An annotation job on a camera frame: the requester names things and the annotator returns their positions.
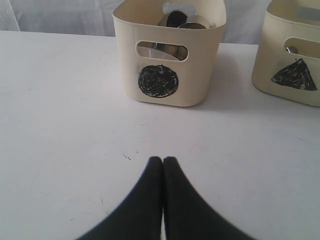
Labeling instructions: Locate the white backdrop curtain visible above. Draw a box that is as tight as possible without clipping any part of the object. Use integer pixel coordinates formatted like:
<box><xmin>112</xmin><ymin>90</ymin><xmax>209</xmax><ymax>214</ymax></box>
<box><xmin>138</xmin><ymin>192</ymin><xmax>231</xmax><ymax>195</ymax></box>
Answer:
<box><xmin>0</xmin><ymin>0</ymin><xmax>320</xmax><ymax>46</ymax></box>

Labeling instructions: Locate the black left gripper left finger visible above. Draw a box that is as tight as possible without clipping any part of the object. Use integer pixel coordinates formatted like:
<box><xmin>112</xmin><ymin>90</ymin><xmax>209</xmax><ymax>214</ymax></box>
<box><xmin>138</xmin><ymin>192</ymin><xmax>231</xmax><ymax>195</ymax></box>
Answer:
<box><xmin>81</xmin><ymin>156</ymin><xmax>163</xmax><ymax>240</ymax></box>

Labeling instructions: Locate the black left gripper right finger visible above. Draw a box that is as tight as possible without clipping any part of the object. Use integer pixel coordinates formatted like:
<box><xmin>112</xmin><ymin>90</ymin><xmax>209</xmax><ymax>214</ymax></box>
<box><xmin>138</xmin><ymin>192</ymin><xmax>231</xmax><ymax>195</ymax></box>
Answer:
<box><xmin>163</xmin><ymin>156</ymin><xmax>250</xmax><ymax>240</ymax></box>

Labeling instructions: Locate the steel mug with wire handle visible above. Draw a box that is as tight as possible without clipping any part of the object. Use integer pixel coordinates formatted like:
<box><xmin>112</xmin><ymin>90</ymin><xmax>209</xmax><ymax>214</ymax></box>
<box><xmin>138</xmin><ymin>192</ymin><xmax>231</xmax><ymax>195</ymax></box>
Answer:
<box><xmin>158</xmin><ymin>9</ymin><xmax>188</xmax><ymax>28</ymax></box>

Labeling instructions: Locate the cream bin with circle mark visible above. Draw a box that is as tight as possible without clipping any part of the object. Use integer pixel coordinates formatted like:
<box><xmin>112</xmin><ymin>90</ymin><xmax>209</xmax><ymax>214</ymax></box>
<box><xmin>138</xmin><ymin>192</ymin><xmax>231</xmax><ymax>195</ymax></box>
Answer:
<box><xmin>112</xmin><ymin>0</ymin><xmax>227</xmax><ymax>107</ymax></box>

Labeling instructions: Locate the steel mug with solid handle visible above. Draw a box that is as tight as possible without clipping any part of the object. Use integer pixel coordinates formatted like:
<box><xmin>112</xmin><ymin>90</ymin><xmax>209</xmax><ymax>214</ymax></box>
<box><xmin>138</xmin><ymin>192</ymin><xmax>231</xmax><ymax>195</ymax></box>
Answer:
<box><xmin>149</xmin><ymin>15</ymin><xmax>215</xmax><ymax>61</ymax></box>

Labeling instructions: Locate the cream bin with triangle mark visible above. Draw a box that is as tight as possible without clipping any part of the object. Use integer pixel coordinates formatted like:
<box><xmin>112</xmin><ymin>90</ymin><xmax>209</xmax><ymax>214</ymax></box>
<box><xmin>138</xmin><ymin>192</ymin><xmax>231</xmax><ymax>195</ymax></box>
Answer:
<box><xmin>251</xmin><ymin>0</ymin><xmax>320</xmax><ymax>107</ymax></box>

